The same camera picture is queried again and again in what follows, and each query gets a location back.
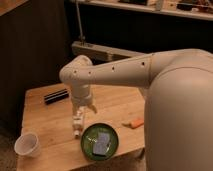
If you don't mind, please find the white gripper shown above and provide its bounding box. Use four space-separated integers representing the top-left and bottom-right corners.
71 85 97 115

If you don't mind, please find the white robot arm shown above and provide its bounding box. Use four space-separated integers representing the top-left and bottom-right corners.
60 49 213 171

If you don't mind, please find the white squeeze bottle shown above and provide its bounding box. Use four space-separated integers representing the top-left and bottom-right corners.
73 107 85 138

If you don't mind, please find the black striped box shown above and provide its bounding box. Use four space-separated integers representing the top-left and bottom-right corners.
44 89 69 105

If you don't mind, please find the green bowl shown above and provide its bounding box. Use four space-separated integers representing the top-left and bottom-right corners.
81 123 119 161

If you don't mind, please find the wooden table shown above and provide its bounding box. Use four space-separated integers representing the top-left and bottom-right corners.
17 84 144 171

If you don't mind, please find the blue sponge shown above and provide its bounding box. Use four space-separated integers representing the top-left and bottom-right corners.
93 132 110 156

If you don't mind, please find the grey metal shelf beam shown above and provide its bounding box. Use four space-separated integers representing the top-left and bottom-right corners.
71 41 146 63

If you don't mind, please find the metal pole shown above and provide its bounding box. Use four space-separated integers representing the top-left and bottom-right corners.
75 0 85 45

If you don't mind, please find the upper cluttered shelf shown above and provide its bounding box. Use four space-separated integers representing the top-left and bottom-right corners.
69 0 213 22

